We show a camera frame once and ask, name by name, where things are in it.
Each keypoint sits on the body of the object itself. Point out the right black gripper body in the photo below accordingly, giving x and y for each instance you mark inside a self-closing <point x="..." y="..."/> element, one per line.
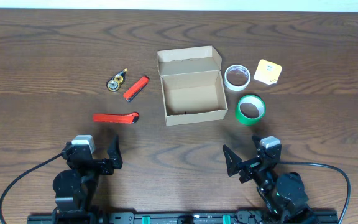
<point x="251" y="167"/>

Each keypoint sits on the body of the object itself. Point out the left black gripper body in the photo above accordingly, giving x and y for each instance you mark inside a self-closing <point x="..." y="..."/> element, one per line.
<point x="102" y="166"/>

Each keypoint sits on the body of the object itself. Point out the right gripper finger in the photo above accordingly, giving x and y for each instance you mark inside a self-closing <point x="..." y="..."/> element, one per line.
<point x="232" y="161"/>
<point x="256" y="140"/>

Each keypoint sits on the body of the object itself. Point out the green tape roll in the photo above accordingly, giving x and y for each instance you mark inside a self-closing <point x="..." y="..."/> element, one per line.
<point x="250" y="109"/>

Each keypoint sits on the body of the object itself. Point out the white tape roll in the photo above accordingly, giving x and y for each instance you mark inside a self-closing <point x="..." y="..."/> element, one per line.
<point x="236" y="77"/>

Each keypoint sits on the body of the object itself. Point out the black yellow correction tape dispenser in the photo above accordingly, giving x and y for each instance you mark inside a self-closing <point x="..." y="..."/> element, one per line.
<point x="116" y="81"/>

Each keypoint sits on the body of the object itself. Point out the yellow sticky note pad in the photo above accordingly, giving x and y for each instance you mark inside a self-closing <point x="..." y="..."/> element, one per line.
<point x="267" y="72"/>

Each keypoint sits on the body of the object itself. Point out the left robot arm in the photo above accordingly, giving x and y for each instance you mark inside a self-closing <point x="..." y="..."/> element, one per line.
<point x="75" y="188"/>

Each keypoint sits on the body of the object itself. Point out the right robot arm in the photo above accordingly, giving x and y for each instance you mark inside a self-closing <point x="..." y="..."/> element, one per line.
<point x="284" y="195"/>

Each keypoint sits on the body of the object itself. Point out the long red utility knife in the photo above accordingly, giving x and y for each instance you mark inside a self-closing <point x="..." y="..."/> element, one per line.
<point x="117" y="118"/>

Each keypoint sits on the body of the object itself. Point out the open cardboard box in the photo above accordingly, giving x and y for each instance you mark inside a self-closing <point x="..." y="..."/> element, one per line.
<point x="192" y="85"/>

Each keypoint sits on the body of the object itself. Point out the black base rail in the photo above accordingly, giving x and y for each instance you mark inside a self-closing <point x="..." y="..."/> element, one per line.
<point x="241" y="216"/>

